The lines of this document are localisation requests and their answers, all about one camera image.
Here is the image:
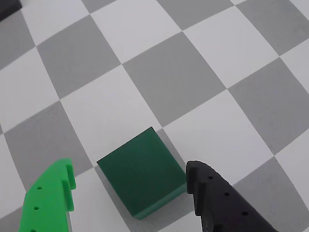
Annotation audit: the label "grey white checkerboard mat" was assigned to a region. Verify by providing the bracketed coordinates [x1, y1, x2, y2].
[0, 0, 309, 232]

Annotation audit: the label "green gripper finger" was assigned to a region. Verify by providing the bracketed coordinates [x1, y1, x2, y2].
[18, 158, 77, 232]

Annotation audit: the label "dark green cube dice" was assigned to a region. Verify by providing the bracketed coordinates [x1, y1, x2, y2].
[96, 126, 187, 221]

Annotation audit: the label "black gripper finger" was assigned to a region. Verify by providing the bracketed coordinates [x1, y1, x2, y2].
[185, 160, 279, 232]

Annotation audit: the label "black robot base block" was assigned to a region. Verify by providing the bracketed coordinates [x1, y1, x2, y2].
[0, 0, 23, 22]

